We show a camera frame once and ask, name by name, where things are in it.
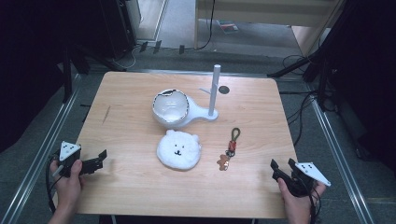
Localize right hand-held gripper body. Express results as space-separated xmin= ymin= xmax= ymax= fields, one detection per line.
xmin=280 ymin=161 xmax=332 ymax=198

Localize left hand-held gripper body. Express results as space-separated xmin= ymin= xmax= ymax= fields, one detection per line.
xmin=58 ymin=141 xmax=84 ymax=178

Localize person's right hand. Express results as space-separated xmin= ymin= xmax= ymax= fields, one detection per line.
xmin=276 ymin=177 xmax=327 ymax=224

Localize person's left hand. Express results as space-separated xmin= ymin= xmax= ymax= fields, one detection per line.
xmin=49 ymin=159 xmax=86 ymax=213

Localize white plush bear pouch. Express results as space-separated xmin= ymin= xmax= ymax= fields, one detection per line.
xmin=156 ymin=129 xmax=202 ymax=172

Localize black metal stand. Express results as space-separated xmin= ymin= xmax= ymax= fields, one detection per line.
xmin=61 ymin=43 xmax=92 ymax=105

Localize white key stand with dish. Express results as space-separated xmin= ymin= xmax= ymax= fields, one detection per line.
xmin=151 ymin=63 xmax=222 ymax=130

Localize black tripod stand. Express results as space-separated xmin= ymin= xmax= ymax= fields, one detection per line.
xmin=266 ymin=46 xmax=335 ymax=113

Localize black equipment case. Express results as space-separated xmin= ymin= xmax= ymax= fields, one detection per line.
xmin=98 ymin=0 xmax=137 ymax=61

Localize booklet on floor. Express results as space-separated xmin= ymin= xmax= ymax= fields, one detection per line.
xmin=217 ymin=20 xmax=240 ymax=35

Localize light wooden cabinet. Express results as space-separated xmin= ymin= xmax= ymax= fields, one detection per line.
xmin=193 ymin=0 xmax=345 ymax=58

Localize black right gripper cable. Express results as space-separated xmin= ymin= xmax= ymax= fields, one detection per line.
xmin=306 ymin=181 xmax=323 ymax=224

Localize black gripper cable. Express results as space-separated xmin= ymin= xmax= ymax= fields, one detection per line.
xmin=306 ymin=181 xmax=323 ymax=224
xmin=45 ymin=150 xmax=64 ymax=215

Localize metal floor rail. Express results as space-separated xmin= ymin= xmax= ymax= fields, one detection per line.
xmin=307 ymin=96 xmax=376 ymax=224
xmin=0 ymin=73 xmax=82 ymax=224

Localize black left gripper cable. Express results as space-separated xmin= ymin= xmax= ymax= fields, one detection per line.
xmin=45 ymin=150 xmax=64 ymax=215

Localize keychain with bear charm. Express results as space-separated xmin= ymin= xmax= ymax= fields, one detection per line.
xmin=216 ymin=127 xmax=242 ymax=172

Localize black floor cables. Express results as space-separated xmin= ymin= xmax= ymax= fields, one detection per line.
xmin=278 ymin=54 xmax=321 ymax=147

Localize white floor cable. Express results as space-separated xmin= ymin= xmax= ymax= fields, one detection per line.
xmin=115 ymin=43 xmax=142 ymax=71

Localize black hanging cable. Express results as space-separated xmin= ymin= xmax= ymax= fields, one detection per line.
xmin=195 ymin=0 xmax=217 ymax=51

